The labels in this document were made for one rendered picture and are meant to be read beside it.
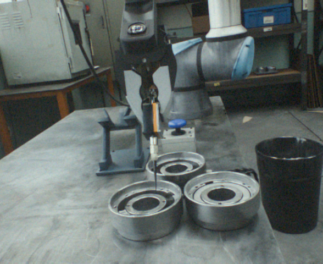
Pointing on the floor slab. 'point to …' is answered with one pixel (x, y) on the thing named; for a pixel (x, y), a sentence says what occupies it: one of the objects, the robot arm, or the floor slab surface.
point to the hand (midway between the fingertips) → (152, 116)
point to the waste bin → (290, 181)
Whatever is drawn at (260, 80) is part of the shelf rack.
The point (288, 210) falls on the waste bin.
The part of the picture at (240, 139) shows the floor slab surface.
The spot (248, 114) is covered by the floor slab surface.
